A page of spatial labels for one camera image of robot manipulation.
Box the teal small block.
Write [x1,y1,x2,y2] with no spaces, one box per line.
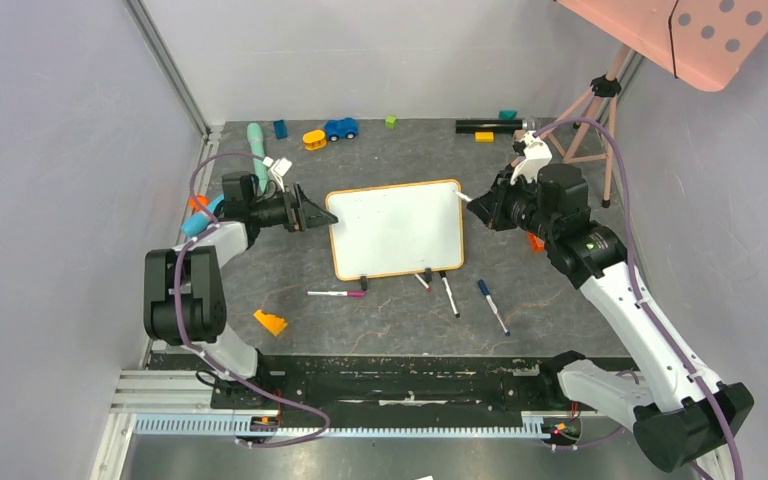
[498,110,518,120]

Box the green whiteboard marker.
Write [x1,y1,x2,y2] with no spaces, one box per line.
[453,191,473,203]

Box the orange toy brick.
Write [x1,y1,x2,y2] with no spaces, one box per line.
[527,232,545,253]

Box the mint green toy pen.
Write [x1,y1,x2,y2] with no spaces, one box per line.
[246,122,269,194]

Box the red capped marker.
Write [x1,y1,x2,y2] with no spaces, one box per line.
[414,273,432,292]

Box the white board orange frame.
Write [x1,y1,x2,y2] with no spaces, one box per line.
[325,179,465,282]

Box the orange small toy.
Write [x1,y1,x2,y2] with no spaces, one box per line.
[188,195,210,214]

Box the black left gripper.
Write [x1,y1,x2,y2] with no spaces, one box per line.
[249,183,338,233]

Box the blue toy car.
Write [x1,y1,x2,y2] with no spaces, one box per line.
[323,117,359,142]

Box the pink perforated panel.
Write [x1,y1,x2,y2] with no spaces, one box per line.
[559,0,768,92]

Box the black capped marker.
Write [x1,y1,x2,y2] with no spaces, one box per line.
[438,270,461,318]

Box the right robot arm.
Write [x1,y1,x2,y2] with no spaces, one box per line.
[466,164,754,478]

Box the yellow toy wedge block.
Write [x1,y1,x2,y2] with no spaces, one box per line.
[253,310,288,337]

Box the black cylinder tube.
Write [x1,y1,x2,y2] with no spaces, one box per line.
[455,118,541,134]

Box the yellow oval toy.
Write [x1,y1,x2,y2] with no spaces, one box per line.
[302,129,328,151]

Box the white cable duct strip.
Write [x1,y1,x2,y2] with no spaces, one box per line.
[133,413,550,440]

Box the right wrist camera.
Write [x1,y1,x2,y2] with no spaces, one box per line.
[509,130,553,185]

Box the yellow small brick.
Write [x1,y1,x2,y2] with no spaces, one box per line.
[474,132,494,143]

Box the dark blue small brick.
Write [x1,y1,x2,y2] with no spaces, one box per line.
[273,119,289,140]

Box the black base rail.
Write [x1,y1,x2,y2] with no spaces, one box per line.
[148,354,590,428]

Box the pink tripod stand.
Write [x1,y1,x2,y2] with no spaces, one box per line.
[540,44,631,209]

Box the blue capped marker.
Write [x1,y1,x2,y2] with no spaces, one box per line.
[477,279,511,336]

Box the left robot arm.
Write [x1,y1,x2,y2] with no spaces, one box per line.
[143,172,339,408]

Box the purple capped marker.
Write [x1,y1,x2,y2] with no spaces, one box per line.
[305,290,366,298]

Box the light blue toy pen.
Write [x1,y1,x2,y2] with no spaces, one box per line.
[180,194,224,238]

